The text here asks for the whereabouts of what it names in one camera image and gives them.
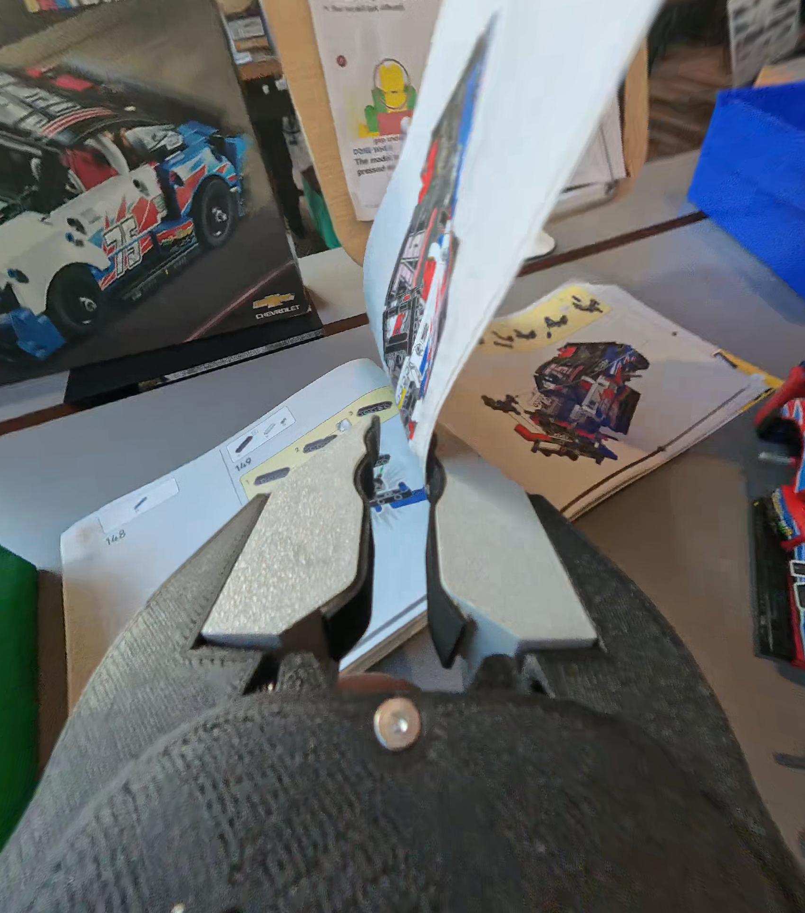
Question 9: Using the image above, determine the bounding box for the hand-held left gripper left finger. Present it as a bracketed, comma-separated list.
[199, 416, 383, 660]

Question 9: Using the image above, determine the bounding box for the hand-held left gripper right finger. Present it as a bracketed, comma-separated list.
[425, 435, 601, 668]

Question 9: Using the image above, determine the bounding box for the thick instruction booklet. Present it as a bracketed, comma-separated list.
[60, 0, 785, 714]

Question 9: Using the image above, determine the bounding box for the task sheet on clipboard stand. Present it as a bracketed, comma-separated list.
[260, 0, 650, 266]

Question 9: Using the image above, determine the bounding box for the dark toy car box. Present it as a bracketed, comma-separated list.
[0, 0, 325, 409]

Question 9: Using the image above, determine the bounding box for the blue plastic storage bin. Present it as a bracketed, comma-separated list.
[688, 75, 805, 315]

